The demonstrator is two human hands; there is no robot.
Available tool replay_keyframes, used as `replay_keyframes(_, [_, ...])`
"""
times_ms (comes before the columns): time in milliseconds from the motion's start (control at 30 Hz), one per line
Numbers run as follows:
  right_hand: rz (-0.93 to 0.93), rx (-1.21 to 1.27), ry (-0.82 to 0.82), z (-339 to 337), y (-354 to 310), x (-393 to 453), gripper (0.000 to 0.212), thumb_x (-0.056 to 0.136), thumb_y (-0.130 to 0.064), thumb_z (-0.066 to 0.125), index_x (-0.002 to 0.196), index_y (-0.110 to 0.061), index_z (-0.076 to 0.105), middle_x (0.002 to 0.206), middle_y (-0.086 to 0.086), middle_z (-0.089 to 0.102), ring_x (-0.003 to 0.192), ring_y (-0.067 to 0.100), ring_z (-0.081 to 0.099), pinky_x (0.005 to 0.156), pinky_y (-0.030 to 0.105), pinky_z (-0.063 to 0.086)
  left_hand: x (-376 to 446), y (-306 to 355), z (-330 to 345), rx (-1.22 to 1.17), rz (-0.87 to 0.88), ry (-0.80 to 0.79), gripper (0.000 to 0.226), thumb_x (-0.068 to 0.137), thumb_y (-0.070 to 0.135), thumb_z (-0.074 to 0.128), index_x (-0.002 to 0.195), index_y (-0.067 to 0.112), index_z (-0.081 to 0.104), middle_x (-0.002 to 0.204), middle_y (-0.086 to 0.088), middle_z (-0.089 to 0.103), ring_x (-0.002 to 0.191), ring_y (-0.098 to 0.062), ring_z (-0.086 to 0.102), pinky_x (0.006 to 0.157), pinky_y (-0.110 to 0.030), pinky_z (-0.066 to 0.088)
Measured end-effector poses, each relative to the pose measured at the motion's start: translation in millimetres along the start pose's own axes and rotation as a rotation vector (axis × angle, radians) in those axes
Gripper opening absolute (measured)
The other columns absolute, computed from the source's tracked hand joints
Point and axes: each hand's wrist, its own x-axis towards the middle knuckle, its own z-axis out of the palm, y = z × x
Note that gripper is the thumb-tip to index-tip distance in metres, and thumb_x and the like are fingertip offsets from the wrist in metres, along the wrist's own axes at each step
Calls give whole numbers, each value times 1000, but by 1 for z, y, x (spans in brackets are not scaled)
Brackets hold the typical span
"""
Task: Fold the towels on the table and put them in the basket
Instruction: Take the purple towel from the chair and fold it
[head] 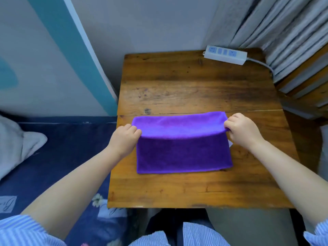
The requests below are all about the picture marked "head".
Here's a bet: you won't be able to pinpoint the dark blue floral bed sheet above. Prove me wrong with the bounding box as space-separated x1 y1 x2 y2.
0 115 129 246

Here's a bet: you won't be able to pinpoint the person's right forearm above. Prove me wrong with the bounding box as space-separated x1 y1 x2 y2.
248 139 328 227

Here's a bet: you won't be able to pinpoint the person's left forearm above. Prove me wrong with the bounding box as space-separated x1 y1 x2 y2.
20 147 125 240

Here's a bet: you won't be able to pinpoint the person's grey trousers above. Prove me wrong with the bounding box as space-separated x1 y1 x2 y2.
206 208 293 246

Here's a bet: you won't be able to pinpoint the grey pillow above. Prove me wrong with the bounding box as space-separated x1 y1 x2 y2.
0 115 48 181

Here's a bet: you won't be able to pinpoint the brown wooden frame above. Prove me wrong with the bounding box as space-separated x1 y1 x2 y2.
275 45 328 113

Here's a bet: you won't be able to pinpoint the person's left hand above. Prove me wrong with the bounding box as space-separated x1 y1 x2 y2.
109 124 142 158

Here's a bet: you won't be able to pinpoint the blue striped shirt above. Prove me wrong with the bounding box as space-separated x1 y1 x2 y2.
0 215 328 246

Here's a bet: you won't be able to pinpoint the person's right hand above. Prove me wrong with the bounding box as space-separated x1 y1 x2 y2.
224 113 264 151

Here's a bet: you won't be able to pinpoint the white power strip cable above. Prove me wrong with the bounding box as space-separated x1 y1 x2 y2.
246 57 275 78

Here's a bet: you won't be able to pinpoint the purple microfibre towel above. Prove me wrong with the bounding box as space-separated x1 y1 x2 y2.
131 111 234 175

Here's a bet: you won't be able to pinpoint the grey pleated curtain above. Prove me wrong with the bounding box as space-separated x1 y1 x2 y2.
204 0 328 108

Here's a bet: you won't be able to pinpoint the white power strip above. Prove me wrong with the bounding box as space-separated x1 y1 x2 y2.
203 45 248 66

